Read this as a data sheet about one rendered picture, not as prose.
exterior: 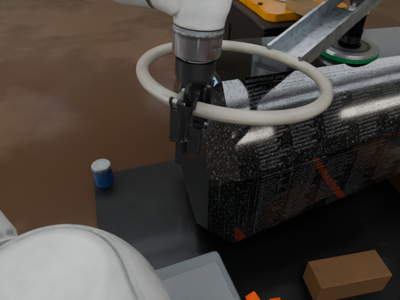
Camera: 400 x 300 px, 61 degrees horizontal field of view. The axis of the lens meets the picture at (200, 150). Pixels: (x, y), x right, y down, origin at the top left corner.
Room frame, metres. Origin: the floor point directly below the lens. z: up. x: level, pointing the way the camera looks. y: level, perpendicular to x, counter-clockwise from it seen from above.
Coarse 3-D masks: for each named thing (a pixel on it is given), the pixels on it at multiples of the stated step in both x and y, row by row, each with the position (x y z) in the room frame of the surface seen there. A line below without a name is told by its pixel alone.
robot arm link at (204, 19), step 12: (156, 0) 0.58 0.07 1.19; (168, 0) 0.56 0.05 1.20; (180, 0) 0.55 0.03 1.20; (192, 0) 0.55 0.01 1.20; (204, 0) 0.54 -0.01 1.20; (216, 0) 0.55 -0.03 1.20; (228, 0) 0.57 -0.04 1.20; (168, 12) 0.58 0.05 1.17; (180, 12) 0.56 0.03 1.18; (192, 12) 0.55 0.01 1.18; (204, 12) 0.54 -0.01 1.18; (216, 12) 0.55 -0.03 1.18; (228, 12) 0.58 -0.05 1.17; (180, 24) 0.56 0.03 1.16; (192, 24) 0.55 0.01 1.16; (204, 24) 0.55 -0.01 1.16; (216, 24) 0.56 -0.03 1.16
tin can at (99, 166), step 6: (96, 162) 1.36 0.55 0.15; (102, 162) 1.36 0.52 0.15; (108, 162) 1.36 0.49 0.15; (96, 168) 1.31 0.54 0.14; (102, 168) 1.31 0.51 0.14; (108, 168) 1.32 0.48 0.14; (96, 174) 1.30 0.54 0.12; (102, 174) 1.29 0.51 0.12; (108, 174) 1.31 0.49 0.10; (96, 180) 1.30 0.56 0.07; (102, 180) 1.29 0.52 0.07; (108, 180) 1.31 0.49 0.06; (102, 186) 1.29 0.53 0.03; (108, 186) 1.30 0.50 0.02
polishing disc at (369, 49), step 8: (336, 40) 1.27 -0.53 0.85; (368, 40) 1.27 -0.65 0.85; (328, 48) 1.20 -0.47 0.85; (336, 48) 1.20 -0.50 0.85; (344, 48) 1.20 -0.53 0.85; (360, 48) 1.20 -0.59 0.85; (368, 48) 1.20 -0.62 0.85; (376, 48) 1.20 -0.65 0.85; (336, 56) 1.16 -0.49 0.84; (344, 56) 1.14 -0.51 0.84; (352, 56) 1.13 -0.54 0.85; (360, 56) 1.13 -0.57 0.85; (368, 56) 1.14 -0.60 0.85
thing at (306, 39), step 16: (336, 0) 1.21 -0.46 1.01; (368, 0) 1.13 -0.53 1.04; (304, 16) 1.10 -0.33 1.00; (320, 16) 1.15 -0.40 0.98; (336, 16) 1.15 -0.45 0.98; (352, 16) 1.06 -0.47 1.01; (288, 32) 1.03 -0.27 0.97; (304, 32) 1.08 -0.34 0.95; (320, 32) 1.07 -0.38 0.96; (336, 32) 1.01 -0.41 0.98; (272, 48) 0.98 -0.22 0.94; (288, 48) 1.01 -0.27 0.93; (304, 48) 1.00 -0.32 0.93; (320, 48) 0.95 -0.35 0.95
